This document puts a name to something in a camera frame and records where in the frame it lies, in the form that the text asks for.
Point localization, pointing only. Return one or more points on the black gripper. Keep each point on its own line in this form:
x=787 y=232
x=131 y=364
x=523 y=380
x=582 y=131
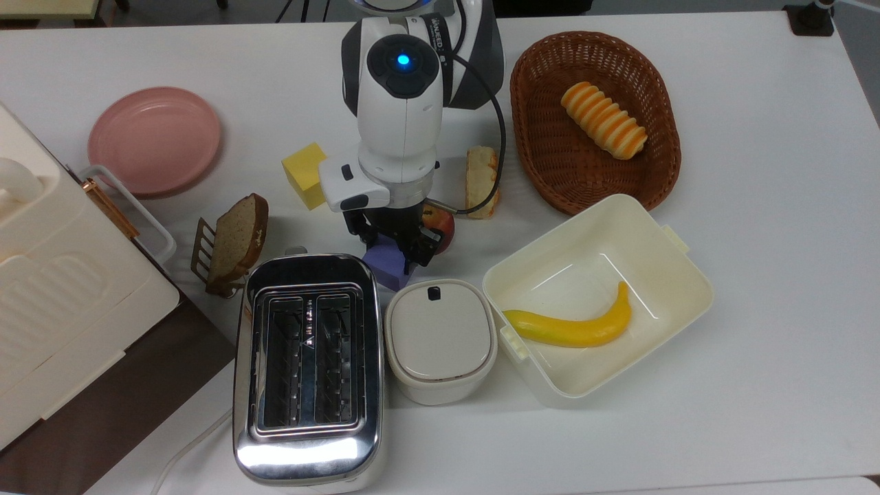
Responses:
x=392 y=218

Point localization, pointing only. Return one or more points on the yellow foam cube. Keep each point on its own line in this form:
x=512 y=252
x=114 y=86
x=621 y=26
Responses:
x=302 y=168

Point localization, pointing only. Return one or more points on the cream toy cabinet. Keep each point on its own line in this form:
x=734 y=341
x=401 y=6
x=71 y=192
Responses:
x=69 y=309

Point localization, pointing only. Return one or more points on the red apple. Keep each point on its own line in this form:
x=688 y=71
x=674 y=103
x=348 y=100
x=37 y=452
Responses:
x=443 y=223

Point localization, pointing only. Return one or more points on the brown toast slice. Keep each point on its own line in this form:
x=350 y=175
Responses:
x=237 y=237

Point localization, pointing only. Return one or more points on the brown wicker basket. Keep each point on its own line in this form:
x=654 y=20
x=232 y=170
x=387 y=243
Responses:
x=550 y=158

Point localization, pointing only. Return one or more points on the cream plastic open box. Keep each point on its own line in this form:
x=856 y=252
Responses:
x=598 y=289

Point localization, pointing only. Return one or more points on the brown toast rack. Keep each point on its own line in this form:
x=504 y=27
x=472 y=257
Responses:
x=199 y=251

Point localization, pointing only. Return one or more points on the pink plate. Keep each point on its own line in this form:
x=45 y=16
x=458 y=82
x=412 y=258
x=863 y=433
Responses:
x=155 y=141

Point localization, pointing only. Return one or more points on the yellow banana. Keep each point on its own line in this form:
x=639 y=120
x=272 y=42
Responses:
x=570 y=333

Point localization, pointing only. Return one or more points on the small white lidded bin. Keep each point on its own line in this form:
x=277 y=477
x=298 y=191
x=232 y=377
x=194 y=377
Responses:
x=440 y=337

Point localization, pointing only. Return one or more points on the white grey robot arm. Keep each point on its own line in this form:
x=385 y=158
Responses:
x=402 y=117

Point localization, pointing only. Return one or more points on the striped orange bread roll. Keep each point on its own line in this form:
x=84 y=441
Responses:
x=605 y=120

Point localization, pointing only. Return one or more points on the cream chrome toaster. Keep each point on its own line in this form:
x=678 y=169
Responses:
x=309 y=454

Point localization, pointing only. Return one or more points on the white orange bread piece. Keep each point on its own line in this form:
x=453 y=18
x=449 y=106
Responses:
x=478 y=179

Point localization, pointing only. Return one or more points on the purple foam cube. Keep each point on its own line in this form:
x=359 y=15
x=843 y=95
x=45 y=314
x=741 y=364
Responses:
x=385 y=271

